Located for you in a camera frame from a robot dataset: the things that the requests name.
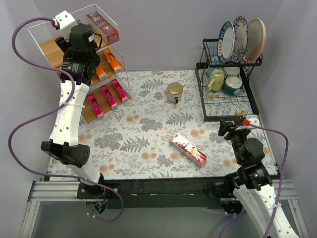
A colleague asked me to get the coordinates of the red 3D toothpaste box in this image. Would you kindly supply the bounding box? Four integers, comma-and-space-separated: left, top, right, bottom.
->
169, 133, 207, 168
86, 11, 119, 45

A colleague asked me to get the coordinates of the orange toothpaste box top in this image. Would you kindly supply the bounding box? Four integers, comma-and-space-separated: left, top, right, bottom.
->
96, 65, 107, 80

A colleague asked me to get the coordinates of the orange toothpaste box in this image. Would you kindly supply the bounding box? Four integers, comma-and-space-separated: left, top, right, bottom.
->
103, 48, 122, 73
96, 65, 107, 80

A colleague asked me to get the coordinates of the pink toothpaste box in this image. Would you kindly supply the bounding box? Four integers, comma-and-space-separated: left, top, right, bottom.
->
111, 79, 128, 102
101, 85, 117, 109
87, 93, 104, 118

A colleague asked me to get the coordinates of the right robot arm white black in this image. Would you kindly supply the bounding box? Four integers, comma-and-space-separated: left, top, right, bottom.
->
217, 115, 297, 238

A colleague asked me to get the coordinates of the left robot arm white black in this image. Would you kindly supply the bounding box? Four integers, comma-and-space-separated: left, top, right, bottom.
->
41, 23, 106, 198

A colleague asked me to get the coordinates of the teal white bowl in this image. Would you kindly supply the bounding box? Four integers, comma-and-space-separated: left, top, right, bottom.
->
222, 76, 243, 95

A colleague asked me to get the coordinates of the yellow green mug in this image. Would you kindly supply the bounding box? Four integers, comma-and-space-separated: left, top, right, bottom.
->
207, 69, 224, 91

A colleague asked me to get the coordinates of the white blue patterned bowl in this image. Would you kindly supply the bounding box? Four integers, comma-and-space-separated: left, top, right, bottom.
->
222, 66, 240, 78

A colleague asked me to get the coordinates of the floral table mat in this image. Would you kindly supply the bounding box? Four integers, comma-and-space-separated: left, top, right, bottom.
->
49, 69, 278, 181

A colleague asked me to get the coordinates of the light blue cup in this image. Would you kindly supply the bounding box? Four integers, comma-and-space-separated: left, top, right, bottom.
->
207, 56, 220, 76

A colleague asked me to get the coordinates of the white plate blue rim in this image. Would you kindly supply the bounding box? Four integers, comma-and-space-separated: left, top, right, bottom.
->
217, 21, 235, 64

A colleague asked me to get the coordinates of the blue floral plate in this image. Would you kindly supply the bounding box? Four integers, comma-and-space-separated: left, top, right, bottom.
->
233, 16, 248, 63

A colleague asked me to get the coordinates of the cream pink plate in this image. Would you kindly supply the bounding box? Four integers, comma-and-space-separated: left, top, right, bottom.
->
244, 18, 266, 63

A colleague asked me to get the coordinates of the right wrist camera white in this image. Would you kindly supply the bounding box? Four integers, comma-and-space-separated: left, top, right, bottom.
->
236, 115, 260, 130

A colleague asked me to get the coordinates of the black wire dish rack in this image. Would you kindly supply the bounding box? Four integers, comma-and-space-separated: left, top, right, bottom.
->
195, 38, 263, 122

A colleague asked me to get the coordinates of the white wire wooden shelf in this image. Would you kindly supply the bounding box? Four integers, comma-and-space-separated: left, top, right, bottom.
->
29, 4, 131, 122

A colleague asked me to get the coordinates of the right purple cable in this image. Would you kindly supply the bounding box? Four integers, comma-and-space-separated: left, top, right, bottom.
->
217, 118, 290, 238

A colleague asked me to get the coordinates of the cream mug black handle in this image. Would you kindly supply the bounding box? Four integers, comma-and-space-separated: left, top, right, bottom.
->
167, 82, 184, 104

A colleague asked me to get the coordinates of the aluminium frame rail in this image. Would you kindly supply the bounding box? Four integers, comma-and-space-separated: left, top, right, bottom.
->
19, 180, 310, 238

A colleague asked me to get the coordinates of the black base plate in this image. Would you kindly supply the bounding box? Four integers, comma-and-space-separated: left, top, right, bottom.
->
76, 177, 238, 209

